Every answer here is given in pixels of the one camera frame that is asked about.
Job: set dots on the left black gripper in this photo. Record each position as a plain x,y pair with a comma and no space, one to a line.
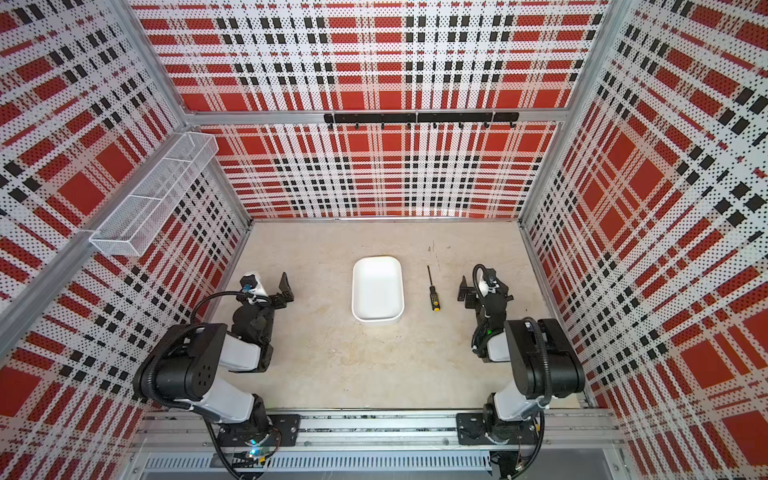
276,300

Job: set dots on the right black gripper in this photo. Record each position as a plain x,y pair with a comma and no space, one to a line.
475,298

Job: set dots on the black yellow screwdriver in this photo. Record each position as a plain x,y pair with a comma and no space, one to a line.
434,297

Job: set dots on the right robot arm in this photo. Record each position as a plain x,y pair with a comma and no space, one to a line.
543,362

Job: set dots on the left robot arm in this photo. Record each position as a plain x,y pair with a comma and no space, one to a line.
184,371

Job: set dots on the white plastic bin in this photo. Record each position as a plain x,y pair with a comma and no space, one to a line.
377,290

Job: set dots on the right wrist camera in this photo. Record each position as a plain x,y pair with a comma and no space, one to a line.
486,281

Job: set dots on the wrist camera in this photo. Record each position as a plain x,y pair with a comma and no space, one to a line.
251,285
486,281

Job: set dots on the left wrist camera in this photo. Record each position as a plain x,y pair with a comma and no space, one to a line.
251,285

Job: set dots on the white wire mesh shelf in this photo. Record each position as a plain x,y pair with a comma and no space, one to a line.
134,224

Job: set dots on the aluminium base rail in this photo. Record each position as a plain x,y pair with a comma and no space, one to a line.
358,430

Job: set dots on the black hook rail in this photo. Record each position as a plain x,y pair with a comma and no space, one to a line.
357,119

